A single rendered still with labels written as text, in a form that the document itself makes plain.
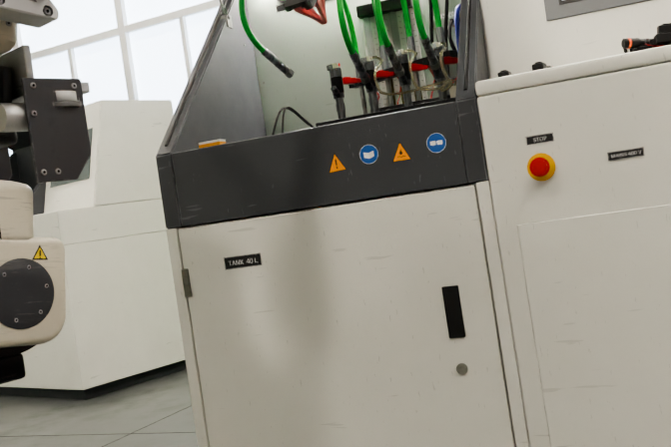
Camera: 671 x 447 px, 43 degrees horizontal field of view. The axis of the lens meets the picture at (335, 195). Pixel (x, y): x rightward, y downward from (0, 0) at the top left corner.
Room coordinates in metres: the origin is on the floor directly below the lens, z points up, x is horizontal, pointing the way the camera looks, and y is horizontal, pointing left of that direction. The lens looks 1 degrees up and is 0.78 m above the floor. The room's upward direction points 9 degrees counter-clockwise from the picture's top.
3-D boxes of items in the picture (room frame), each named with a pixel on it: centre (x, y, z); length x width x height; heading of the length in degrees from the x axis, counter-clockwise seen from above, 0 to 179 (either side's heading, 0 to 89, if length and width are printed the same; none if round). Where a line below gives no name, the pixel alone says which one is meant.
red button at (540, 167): (1.57, -0.38, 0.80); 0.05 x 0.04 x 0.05; 71
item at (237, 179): (1.75, 0.03, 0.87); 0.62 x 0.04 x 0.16; 71
